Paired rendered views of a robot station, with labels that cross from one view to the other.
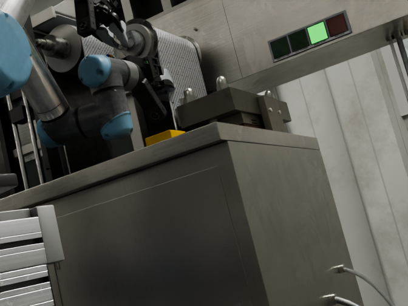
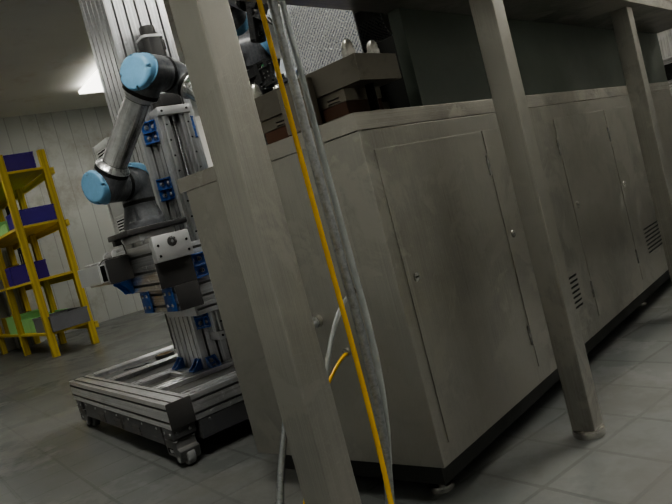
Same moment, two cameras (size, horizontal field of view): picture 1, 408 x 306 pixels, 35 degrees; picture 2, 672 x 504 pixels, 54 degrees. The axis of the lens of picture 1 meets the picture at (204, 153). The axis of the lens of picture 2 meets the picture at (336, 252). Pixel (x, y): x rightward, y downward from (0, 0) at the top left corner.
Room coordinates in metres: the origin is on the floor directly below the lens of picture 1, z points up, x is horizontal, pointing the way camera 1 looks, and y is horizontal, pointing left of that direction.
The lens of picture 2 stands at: (2.15, -1.74, 0.72)
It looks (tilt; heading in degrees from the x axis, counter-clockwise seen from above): 4 degrees down; 105
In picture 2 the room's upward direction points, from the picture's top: 15 degrees counter-clockwise
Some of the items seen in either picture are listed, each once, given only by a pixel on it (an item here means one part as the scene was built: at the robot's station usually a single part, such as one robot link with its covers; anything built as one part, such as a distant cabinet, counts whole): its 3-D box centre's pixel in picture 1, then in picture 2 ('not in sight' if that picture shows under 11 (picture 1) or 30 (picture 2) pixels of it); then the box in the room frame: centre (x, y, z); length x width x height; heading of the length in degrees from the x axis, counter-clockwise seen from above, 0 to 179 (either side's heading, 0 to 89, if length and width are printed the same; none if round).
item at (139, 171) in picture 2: not in sight; (132, 182); (0.89, 0.42, 0.98); 0.13 x 0.12 x 0.14; 79
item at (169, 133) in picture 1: (166, 139); not in sight; (1.42, 0.08, 0.91); 0.07 x 0.07 x 0.02; 63
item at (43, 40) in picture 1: (41, 43); not in sight; (1.73, 0.37, 1.33); 0.06 x 0.03 x 0.03; 153
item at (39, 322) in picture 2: not in sight; (21, 259); (-3.05, 4.49, 1.03); 2.33 x 0.60 x 2.06; 141
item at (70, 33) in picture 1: (88, 55); not in sight; (1.93, 0.28, 1.33); 0.25 x 0.14 x 0.14; 153
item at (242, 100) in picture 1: (238, 114); (316, 92); (1.76, -0.12, 1.00); 0.40 x 0.16 x 0.06; 153
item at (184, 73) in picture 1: (186, 87); (325, 50); (1.78, 0.00, 1.12); 0.23 x 0.01 x 0.18; 153
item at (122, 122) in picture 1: (107, 115); not in sight; (1.44, 0.20, 1.01); 0.11 x 0.08 x 0.11; 79
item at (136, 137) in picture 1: (132, 115); not in sight; (1.68, 0.16, 1.05); 0.06 x 0.05 x 0.31; 153
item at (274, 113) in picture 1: (272, 116); (298, 106); (1.73, -0.21, 0.96); 0.10 x 0.03 x 0.11; 153
